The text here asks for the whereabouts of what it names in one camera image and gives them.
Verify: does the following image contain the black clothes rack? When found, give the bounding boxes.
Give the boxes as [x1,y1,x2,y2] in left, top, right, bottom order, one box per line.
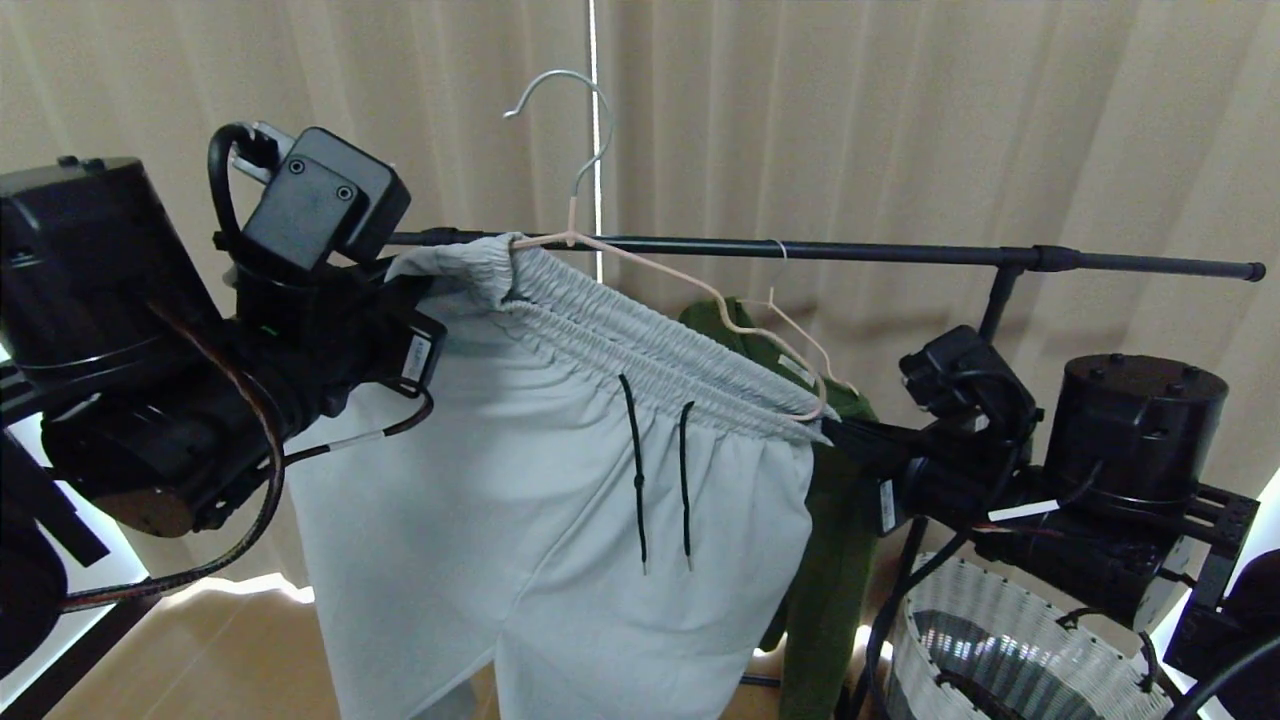
[385,228,1266,720]

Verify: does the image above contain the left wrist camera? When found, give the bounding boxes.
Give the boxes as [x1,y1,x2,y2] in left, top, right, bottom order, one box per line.
[240,127,411,276]

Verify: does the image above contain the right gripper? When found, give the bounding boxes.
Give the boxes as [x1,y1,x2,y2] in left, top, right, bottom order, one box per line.
[876,452,1013,538]

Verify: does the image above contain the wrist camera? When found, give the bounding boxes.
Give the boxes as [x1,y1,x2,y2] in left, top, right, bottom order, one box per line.
[900,325,1043,443]
[240,127,411,276]

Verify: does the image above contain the pink clothes hanger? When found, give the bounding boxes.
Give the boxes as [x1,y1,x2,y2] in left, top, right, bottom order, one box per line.
[503,70,829,421]
[740,240,861,396]

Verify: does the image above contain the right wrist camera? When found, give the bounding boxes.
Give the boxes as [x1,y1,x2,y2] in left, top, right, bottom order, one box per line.
[900,325,1043,443]

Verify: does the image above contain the beige curtain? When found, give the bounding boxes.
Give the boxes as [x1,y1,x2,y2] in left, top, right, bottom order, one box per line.
[0,0,1280,641]

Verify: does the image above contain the pale grey shorts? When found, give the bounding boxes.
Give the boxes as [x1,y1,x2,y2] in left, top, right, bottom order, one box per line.
[285,232,836,720]

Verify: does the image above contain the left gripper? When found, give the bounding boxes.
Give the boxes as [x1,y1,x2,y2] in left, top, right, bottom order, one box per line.
[45,298,448,538]

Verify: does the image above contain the green long-sleeved shirt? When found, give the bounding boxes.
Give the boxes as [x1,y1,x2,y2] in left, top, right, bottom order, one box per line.
[680,298,886,720]

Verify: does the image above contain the white laundry basket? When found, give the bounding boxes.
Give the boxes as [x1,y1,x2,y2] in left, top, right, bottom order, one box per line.
[885,555,1176,720]

